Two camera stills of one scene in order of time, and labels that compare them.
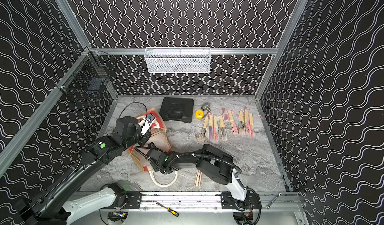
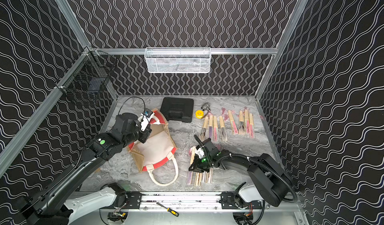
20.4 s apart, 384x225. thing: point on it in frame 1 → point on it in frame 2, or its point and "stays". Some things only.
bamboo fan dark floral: [241, 122] stays
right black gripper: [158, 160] → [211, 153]
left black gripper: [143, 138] stays
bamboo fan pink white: [246, 121] stays
